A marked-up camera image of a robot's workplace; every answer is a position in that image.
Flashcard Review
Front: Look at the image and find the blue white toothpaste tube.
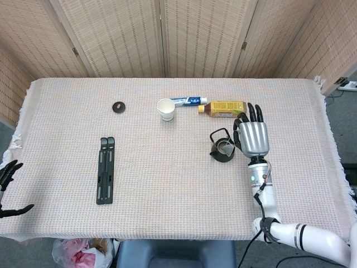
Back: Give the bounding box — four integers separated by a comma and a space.
170, 96, 208, 108

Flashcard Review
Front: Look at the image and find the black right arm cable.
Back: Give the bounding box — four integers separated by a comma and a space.
235, 161, 282, 268

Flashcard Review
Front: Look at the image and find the white power strip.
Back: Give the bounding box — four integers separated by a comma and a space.
337, 80, 357, 92

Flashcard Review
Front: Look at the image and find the black cast iron teapot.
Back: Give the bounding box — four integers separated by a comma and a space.
209, 127, 237, 163

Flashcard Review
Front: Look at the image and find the grey pyramid tea bag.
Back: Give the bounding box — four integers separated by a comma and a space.
222, 137, 235, 157

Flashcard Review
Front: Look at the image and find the black folded laptop stand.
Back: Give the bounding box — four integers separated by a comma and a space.
96, 136, 115, 205

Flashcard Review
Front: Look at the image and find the woven folding screen panel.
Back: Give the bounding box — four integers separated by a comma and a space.
231, 0, 335, 79
303, 0, 357, 94
158, 0, 262, 79
50, 0, 167, 79
0, 0, 90, 79
0, 41, 33, 128

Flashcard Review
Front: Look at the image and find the white paper cup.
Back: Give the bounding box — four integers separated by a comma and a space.
156, 98, 176, 122

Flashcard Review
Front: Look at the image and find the white plastic bag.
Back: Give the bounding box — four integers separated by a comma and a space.
52, 238, 114, 268

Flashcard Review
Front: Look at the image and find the pink plastic bag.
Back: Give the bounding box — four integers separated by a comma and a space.
64, 240, 97, 265

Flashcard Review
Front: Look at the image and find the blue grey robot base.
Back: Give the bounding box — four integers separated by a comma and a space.
115, 239, 237, 268

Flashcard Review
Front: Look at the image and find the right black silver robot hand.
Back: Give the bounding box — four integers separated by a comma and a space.
232, 102, 271, 157

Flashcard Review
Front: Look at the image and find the pale woven tablecloth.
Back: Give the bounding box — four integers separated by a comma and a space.
0, 77, 357, 243

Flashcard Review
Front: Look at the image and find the yellow label tea bottle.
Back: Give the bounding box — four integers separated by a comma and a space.
198, 100, 249, 119

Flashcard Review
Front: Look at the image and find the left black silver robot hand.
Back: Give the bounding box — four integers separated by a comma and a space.
0, 159, 35, 219

